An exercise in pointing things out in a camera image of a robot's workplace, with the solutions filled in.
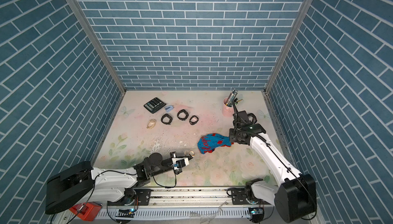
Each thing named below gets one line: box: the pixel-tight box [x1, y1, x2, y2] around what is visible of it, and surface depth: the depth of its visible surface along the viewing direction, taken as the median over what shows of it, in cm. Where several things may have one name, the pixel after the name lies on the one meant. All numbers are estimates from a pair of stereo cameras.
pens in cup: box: [225, 88, 244, 107], surface depth 101 cm
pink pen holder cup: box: [222, 97, 234, 118], surface depth 101 cm
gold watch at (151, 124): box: [146, 118, 157, 130], surface depth 102 cm
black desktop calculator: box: [143, 97, 167, 114], surface depth 111 cm
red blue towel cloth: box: [197, 132, 234, 155], surface depth 90 cm
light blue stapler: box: [164, 105, 175, 113], surface depth 110 cm
